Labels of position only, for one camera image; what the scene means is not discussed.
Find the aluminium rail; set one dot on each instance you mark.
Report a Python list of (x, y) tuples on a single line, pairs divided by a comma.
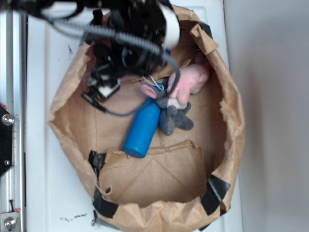
[(13, 82)]

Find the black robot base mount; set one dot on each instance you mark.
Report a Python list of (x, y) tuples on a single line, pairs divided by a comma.
[(6, 140)]

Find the pink plush toy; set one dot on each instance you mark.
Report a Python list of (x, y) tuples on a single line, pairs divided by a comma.
[(192, 79)]

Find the blue plastic bottle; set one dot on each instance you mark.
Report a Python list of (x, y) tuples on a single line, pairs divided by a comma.
[(142, 130)]

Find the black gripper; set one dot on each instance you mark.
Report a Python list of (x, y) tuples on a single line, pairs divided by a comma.
[(105, 76)]

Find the brown paper bag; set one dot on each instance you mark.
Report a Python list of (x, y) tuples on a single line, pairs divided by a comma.
[(186, 181)]

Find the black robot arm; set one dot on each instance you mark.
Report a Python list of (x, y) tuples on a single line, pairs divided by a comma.
[(130, 36)]

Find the grey plush mouse toy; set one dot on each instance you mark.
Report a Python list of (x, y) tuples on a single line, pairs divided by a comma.
[(172, 115)]

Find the metal rail bracket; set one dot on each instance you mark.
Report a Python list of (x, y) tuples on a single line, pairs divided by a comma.
[(10, 222)]

